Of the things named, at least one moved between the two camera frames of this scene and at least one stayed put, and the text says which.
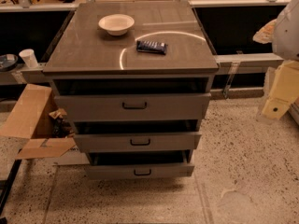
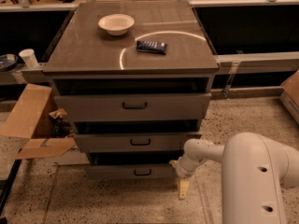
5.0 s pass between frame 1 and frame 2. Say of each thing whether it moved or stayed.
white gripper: moved
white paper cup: stayed
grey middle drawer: stayed
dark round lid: stayed
